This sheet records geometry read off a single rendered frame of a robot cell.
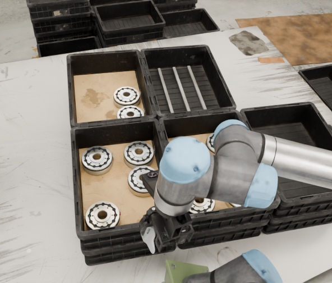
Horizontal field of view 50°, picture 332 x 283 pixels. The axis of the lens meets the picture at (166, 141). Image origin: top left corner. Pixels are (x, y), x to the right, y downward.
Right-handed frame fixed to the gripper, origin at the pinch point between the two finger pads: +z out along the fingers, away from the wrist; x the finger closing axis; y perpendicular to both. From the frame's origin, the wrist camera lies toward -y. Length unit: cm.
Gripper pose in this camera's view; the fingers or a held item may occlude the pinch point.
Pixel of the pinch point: (157, 233)
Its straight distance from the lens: 87.4
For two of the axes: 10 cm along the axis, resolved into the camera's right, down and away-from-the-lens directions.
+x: 9.2, -2.2, 3.3
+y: 3.7, 7.6, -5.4
